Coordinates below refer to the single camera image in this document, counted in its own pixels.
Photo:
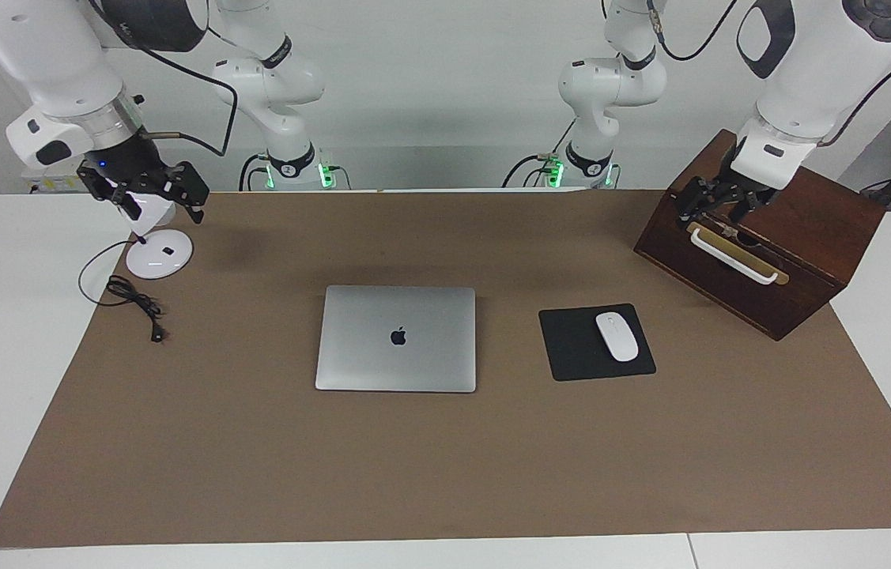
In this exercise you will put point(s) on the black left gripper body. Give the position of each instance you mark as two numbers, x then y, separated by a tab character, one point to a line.
726	190

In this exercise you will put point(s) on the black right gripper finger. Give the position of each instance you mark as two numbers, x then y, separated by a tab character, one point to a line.
109	191
190	186

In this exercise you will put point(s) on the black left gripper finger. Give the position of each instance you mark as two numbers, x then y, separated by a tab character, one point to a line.
694	194
752	209

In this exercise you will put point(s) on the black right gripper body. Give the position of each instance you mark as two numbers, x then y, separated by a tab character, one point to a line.
125	162

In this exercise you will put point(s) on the silver laptop computer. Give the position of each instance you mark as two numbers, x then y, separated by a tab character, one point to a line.
429	363

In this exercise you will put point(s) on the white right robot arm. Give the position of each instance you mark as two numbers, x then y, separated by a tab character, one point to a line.
58	63

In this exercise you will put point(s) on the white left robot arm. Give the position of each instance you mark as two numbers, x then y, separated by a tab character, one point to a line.
817	71

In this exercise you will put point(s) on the dark brown wooden box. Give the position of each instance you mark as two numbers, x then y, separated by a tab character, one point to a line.
809	261

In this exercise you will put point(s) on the white computer mouse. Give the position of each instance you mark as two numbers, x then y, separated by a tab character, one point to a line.
617	340

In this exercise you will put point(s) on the black mouse pad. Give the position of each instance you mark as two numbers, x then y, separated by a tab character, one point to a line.
571	348

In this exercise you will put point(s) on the brown table mat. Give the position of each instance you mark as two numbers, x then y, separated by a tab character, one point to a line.
445	474

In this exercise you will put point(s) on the white wall power strip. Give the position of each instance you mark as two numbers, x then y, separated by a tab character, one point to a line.
54	183

